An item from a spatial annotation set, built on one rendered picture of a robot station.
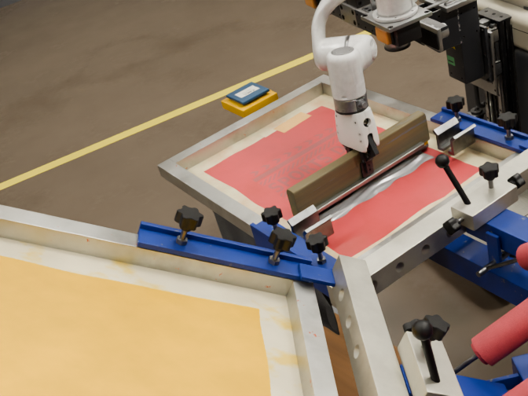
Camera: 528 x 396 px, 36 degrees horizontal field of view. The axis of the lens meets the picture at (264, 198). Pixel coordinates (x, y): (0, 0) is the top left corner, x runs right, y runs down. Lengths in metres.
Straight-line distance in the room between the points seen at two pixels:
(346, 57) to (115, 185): 2.71
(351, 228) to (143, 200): 2.40
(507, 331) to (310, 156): 1.00
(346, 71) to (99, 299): 0.80
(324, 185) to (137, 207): 2.32
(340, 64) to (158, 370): 0.87
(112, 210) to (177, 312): 2.87
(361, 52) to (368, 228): 0.38
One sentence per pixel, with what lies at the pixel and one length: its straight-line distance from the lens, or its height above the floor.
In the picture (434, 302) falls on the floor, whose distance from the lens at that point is 3.05.
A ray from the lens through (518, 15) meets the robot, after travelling 2.82.
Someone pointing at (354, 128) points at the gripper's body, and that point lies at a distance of 1.85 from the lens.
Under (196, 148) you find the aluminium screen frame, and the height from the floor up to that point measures 0.99.
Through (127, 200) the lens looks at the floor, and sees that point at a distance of 4.18.
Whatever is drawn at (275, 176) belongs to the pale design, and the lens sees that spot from 2.08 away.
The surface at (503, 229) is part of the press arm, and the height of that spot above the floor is 1.04.
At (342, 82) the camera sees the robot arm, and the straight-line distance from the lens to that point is 1.81.
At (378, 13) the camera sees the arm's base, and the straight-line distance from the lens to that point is 2.37.
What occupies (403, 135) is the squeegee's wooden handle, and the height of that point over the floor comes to 1.03.
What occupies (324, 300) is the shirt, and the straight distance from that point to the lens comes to 1.97.
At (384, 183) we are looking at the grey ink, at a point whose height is 0.96.
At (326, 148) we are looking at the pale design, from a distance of 2.15.
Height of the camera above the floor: 2.01
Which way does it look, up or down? 32 degrees down
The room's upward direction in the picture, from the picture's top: 16 degrees counter-clockwise
